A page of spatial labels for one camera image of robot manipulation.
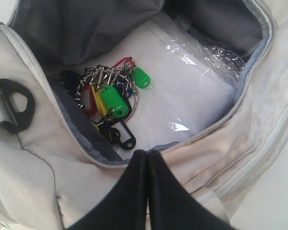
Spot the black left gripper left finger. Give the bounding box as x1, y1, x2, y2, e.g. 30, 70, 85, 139
68, 150, 148, 230

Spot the colourful key tag bunch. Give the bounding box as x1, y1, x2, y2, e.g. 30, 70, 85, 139
59, 57, 151, 150

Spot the beige fabric duffel bag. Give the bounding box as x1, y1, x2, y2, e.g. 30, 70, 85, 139
0, 0, 288, 230

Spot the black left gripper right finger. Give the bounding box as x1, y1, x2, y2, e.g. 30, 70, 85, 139
147, 150, 233, 230

